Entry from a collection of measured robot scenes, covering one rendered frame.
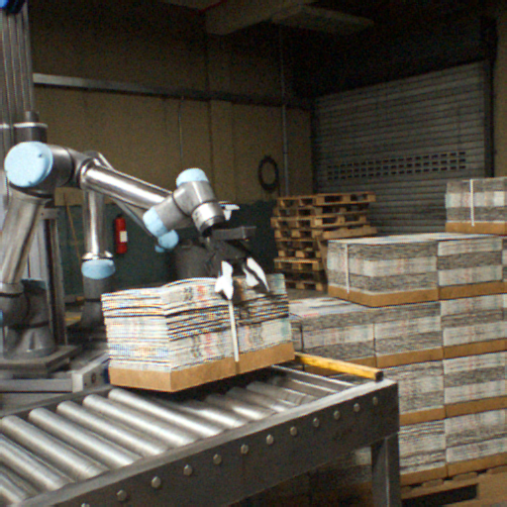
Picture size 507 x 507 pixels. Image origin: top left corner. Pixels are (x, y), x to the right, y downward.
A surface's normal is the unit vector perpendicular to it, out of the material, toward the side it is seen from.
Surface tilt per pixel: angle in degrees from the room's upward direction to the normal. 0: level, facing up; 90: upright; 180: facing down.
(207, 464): 90
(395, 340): 90
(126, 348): 90
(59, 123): 90
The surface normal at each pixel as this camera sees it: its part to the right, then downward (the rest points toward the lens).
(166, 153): 0.65, 0.03
